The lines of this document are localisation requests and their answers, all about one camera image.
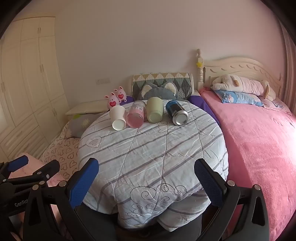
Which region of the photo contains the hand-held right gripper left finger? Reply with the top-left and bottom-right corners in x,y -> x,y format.
23,158 -> 100,241

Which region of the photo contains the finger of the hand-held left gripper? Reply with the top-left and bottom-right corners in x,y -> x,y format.
0,155 -> 29,179
0,159 -> 61,193

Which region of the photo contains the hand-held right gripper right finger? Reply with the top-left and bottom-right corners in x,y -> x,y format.
194,159 -> 270,241

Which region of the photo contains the white paper cup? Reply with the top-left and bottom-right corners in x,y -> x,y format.
109,105 -> 127,131

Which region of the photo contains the blue metal can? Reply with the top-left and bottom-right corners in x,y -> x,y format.
165,100 -> 190,126

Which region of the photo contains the clear pink plastic cup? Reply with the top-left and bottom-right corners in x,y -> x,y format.
126,100 -> 147,128

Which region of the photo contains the pale green cup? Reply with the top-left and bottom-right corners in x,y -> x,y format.
146,97 -> 164,124

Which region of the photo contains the pink cloth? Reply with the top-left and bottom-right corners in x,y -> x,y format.
9,152 -> 68,189

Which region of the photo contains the heart print sheet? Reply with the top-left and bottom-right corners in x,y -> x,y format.
38,120 -> 82,184

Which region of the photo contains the pink fleece blanket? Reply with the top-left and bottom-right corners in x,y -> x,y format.
199,88 -> 296,241

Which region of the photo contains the grey flower pillow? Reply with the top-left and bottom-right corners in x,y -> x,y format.
69,113 -> 105,139

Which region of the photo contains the striped white quilt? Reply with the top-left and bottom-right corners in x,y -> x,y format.
78,98 -> 229,230

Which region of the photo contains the cream bedside table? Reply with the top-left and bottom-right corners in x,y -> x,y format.
65,100 -> 112,116

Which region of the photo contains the cream wardrobe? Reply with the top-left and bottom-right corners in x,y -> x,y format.
0,16 -> 70,161

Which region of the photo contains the pink bunny toy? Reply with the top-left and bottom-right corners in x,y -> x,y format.
115,86 -> 127,103
105,92 -> 120,110

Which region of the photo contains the blue printed pillow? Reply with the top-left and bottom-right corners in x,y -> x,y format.
214,90 -> 265,107

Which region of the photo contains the patchwork diamond headboard cover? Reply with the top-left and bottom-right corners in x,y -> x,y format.
132,72 -> 194,100

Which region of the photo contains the pink printed pillow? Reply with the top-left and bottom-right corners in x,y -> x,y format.
258,95 -> 292,114

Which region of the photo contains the white and pink plush toy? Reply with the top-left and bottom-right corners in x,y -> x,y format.
211,74 -> 277,101

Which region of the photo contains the grey cat plush cushion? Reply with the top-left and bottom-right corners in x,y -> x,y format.
137,82 -> 184,101

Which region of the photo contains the cream wooden headboard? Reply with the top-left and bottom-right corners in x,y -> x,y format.
196,49 -> 287,105

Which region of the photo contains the pink curtain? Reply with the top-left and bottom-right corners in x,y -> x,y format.
277,23 -> 296,113

